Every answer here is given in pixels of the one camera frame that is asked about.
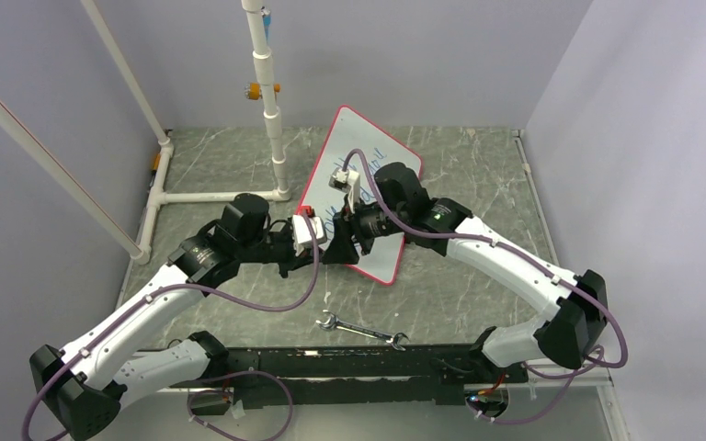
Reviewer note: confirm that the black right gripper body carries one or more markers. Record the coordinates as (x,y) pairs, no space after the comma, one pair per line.
(367,224)

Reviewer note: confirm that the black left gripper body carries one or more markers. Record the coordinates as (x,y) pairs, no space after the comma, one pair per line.
(278,249)

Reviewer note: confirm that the pink-framed whiteboard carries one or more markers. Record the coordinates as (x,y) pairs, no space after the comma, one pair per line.
(348,131)

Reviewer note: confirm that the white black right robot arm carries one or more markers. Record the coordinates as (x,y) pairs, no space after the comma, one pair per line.
(568,322)

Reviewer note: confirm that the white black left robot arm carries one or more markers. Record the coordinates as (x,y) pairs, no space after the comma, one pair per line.
(87,382)

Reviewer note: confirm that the silver double open-end wrench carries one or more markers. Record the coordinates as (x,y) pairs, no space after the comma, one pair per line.
(333,323)

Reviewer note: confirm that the orange pipe valve fitting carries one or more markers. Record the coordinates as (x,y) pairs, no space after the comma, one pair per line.
(253,91)

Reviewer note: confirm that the diagonal white pipe red stripe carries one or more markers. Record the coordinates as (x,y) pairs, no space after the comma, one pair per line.
(14,127)

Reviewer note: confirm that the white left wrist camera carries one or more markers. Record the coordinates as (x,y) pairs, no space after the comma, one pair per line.
(308,229)

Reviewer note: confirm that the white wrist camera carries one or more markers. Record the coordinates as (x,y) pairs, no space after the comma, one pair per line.
(308,229)
(348,182)

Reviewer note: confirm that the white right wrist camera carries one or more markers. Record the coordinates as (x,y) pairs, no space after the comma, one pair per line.
(348,182)

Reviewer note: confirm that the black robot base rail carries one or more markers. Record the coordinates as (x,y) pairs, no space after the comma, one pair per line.
(443,374)

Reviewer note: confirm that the white PVC pipe frame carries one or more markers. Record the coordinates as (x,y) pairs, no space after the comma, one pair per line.
(258,18)

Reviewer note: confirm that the aluminium extrusion frame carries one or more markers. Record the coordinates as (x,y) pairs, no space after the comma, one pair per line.
(518,138)

